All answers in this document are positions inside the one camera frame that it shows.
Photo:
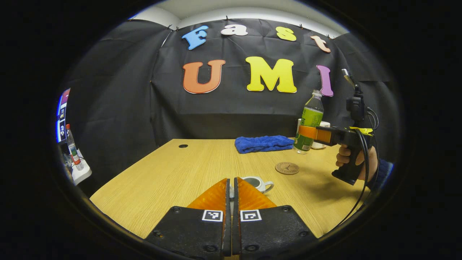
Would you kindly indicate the black backdrop cloth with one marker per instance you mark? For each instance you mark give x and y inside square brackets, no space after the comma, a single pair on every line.
[119,108]

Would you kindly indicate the blue towel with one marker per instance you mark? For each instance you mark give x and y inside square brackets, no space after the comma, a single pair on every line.
[263,143]

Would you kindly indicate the green label water bottle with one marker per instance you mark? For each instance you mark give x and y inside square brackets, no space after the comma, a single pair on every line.
[312,115]

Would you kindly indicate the computer monitor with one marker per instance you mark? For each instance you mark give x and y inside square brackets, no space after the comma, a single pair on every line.
[62,115]

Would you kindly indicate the white teacup lid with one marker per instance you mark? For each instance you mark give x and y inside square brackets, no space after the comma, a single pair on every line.
[232,192]

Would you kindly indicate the white ceramic teacup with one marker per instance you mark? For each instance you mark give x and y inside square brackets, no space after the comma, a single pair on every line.
[263,186]

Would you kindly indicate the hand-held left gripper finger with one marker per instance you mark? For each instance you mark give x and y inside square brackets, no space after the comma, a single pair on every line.
[236,224]
[227,224]

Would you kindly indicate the white side table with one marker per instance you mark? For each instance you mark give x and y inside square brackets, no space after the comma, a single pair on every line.
[83,175]

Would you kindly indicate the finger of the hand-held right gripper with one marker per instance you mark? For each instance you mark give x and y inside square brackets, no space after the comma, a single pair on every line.
[310,133]

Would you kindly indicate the red cap plastic bottle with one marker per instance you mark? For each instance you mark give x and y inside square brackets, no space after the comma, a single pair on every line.
[74,151]

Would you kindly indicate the round brown coaster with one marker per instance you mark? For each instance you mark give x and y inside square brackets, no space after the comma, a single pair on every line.
[287,168]

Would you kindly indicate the white toaster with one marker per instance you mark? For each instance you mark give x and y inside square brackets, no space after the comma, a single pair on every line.
[319,145]

